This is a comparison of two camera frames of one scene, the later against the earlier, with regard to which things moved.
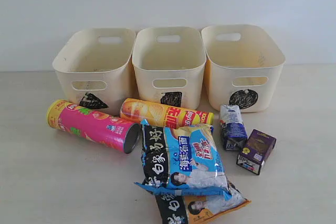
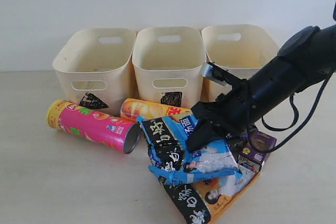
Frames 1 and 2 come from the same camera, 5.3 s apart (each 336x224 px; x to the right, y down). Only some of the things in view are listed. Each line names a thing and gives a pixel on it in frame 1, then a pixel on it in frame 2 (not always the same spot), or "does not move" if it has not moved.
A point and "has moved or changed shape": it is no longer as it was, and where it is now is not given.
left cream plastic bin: [95, 67] does not move
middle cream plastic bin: [169, 61] does not move
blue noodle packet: [182, 160] has moved or changed shape
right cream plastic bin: [244, 67] does not move
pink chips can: [95, 125] does not move
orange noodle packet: [196, 209] has moved or changed shape
